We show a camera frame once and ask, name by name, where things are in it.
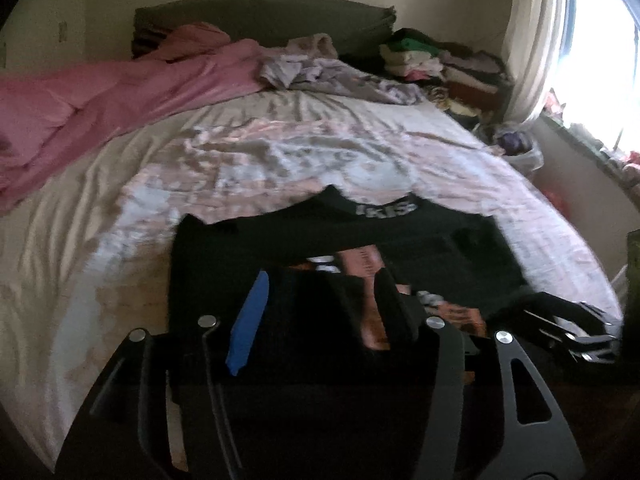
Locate cream window curtain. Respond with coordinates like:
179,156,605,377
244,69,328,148
502,0,566,124

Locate pink white patterned bedspread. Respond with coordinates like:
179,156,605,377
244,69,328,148
1,91,622,468

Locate stack of folded clothes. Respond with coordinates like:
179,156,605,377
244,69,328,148
378,28,513,125

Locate black sweater orange pink patches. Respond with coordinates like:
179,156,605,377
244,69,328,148
167,184,622,480

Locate pink comforter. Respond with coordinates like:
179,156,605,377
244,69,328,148
1,23,268,211

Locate dark green headboard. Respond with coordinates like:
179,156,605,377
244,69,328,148
131,0,397,58

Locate lavender crumpled garment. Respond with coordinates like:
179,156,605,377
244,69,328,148
259,34,426,105

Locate white plastic bag with clothes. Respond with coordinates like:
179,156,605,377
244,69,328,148
487,129,544,177

